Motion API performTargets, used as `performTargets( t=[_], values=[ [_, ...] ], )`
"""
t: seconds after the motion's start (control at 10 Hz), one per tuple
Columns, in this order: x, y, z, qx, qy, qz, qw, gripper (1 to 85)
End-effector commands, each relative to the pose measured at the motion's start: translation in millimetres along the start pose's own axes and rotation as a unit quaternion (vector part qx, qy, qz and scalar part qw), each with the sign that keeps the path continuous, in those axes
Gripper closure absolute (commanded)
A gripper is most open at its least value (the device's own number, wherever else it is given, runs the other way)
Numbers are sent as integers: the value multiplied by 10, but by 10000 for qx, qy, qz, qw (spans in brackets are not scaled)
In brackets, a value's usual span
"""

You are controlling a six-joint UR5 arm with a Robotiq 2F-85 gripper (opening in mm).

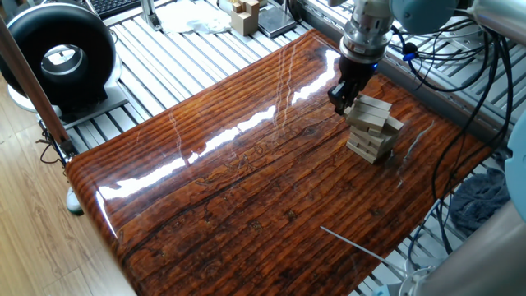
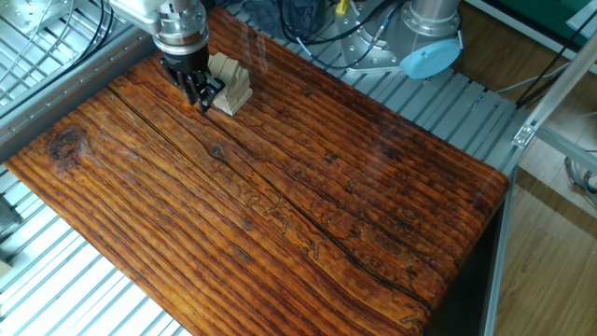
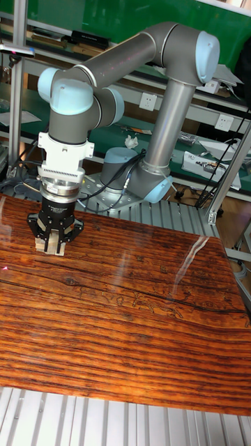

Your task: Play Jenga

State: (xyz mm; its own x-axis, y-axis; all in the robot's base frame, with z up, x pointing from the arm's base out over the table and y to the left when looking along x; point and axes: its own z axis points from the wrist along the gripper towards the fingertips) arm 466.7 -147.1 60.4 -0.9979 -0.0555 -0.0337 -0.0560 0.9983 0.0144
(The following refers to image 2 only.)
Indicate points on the glossy wood grain table cover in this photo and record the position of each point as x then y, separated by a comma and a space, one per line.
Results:
280, 210

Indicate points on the grey blue towel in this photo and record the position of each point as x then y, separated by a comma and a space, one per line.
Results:
270, 18

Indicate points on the wooden Jenga block tower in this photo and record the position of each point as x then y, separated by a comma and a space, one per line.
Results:
235, 88

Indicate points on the aluminium frame crossbar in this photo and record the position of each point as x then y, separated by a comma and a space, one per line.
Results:
569, 149

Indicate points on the yellow plastic clip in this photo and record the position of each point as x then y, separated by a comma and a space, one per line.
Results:
342, 6

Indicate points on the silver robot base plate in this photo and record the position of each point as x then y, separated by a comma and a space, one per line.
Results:
359, 46

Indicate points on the silver UR5 robot arm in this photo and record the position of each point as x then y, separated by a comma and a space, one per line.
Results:
434, 14

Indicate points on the aluminium frame post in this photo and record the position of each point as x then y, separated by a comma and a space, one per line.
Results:
555, 93

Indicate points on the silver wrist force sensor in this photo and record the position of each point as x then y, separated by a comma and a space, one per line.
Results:
181, 28

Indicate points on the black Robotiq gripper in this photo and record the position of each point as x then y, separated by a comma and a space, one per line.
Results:
186, 63

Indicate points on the grey aluminium edge rail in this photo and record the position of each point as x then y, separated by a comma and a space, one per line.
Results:
70, 88

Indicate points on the aluminium table leg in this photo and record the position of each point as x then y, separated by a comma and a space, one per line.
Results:
499, 261

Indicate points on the silver perforated mounting plate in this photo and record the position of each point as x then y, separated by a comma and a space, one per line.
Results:
28, 14

